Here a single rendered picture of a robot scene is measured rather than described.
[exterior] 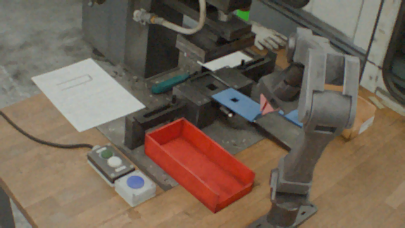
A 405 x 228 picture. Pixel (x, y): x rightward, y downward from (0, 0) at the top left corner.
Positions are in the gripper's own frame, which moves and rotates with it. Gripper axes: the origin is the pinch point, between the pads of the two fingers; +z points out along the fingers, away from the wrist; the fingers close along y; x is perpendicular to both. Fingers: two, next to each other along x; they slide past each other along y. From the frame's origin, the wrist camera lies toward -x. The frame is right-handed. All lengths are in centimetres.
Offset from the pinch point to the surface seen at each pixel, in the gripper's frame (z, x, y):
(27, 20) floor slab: 201, -59, 192
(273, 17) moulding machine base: 30, -63, 40
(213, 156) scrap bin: 9.7, 12.7, -2.0
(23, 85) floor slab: 169, -19, 122
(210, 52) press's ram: -4.8, 7.3, 17.2
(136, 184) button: 9.0, 34.9, -0.1
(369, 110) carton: 0.2, -35.8, -13.5
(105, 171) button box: 13.3, 37.6, 6.8
